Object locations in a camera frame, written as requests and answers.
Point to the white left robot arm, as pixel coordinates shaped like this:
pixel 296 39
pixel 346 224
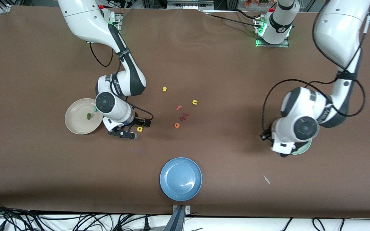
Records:
pixel 339 32

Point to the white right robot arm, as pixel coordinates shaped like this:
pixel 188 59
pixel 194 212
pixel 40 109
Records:
pixel 85 19

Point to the light green plate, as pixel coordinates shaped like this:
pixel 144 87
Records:
pixel 303 149

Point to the white tape scrap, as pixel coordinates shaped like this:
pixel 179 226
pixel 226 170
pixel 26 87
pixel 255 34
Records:
pixel 266 179

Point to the beige brown plate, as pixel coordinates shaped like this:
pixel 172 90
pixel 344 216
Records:
pixel 77 123

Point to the blue plate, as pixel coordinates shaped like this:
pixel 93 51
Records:
pixel 180 178

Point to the black power plug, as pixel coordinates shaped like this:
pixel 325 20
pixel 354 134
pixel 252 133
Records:
pixel 146 224

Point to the orange artificial flowers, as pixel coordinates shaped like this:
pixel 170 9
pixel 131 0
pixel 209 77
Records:
pixel 255 2

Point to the grey metal box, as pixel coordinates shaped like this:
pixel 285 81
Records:
pixel 188 4

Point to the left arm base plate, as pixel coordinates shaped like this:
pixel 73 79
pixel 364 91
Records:
pixel 268 45

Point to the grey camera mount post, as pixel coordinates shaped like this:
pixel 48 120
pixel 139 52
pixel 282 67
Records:
pixel 178 221

